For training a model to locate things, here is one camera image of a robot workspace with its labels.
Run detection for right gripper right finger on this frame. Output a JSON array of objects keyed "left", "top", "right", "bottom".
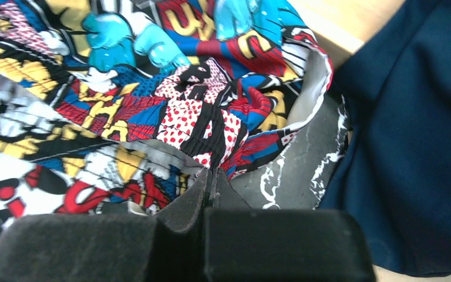
[{"left": 204, "top": 170, "right": 376, "bottom": 281}]

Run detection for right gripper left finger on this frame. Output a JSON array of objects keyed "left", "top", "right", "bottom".
[{"left": 0, "top": 169, "right": 211, "bottom": 281}]

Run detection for comic print shorts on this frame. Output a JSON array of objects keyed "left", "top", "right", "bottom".
[{"left": 0, "top": 1, "right": 332, "bottom": 228}]

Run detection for navy blue shorts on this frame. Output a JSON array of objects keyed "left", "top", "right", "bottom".
[{"left": 319, "top": 1, "right": 451, "bottom": 277}]

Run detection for wooden clothes rack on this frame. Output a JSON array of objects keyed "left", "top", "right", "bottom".
[{"left": 290, "top": 0, "right": 404, "bottom": 69}]

